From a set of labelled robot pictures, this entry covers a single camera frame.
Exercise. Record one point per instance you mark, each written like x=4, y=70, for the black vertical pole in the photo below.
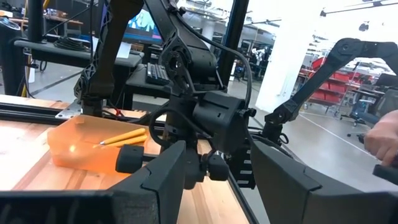
x=233, y=37

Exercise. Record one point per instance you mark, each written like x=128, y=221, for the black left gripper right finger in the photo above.
x=289, y=196

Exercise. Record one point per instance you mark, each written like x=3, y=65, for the black cylindrical stand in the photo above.
x=11, y=56

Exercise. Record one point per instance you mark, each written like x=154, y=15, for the orange translucent plastic bin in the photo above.
x=77, y=149

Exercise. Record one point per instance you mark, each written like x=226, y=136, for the black equipment cart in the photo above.
x=77, y=56

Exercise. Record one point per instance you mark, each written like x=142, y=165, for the blue office chair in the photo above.
x=363, y=115

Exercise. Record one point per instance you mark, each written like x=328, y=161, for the red bin rack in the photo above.
x=329, y=87

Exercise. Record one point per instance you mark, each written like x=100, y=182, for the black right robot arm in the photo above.
x=105, y=62

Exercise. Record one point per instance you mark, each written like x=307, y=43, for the black and blue keypad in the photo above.
x=157, y=74

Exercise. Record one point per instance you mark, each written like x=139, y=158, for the person's hand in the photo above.
x=382, y=137

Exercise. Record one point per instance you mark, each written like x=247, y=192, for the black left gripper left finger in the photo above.
x=155, y=193

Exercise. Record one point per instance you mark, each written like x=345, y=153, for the wide white column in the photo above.
x=280, y=62

